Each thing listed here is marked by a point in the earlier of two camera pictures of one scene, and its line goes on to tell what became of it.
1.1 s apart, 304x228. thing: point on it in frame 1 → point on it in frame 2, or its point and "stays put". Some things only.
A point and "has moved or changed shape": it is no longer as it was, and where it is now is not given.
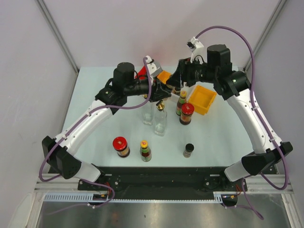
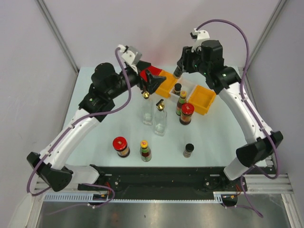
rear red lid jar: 187,109 stays put
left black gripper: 158,91 → 153,81
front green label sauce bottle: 145,152 stays put
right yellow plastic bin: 202,98 stays put
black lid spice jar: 177,90 has moved or changed shape
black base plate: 165,183 stays put
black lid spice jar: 189,148 stays put
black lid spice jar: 169,88 → 177,88
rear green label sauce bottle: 182,100 stays put
